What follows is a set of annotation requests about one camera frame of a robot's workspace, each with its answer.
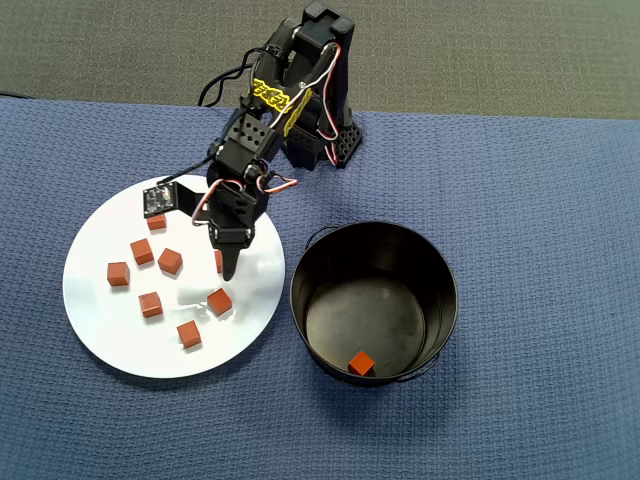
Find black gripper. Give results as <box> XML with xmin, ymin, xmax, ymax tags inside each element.
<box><xmin>208</xmin><ymin>172</ymin><xmax>272</xmax><ymax>282</ymax></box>

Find white round plate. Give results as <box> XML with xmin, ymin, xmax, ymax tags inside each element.
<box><xmin>62</xmin><ymin>174</ymin><xmax>286</xmax><ymax>380</ymax></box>

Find black metal bucket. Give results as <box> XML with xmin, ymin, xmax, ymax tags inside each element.
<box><xmin>288</xmin><ymin>221</ymin><xmax>460</xmax><ymax>389</ymax></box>

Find blue woven table cloth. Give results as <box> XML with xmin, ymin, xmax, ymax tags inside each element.
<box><xmin>0</xmin><ymin>97</ymin><xmax>640</xmax><ymax>480</ymax></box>

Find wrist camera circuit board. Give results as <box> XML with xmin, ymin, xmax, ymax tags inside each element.
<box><xmin>143</xmin><ymin>180</ymin><xmax>178</xmax><ymax>220</ymax></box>

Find red white servo wire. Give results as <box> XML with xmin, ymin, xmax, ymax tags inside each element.
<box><xmin>282</xmin><ymin>42</ymin><xmax>344</xmax><ymax>169</ymax></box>
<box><xmin>192</xmin><ymin>171</ymin><xmax>299</xmax><ymax>227</ymax></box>

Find thin black camera cable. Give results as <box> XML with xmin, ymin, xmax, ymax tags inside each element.
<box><xmin>158</xmin><ymin>44</ymin><xmax>287</xmax><ymax>184</ymax></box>

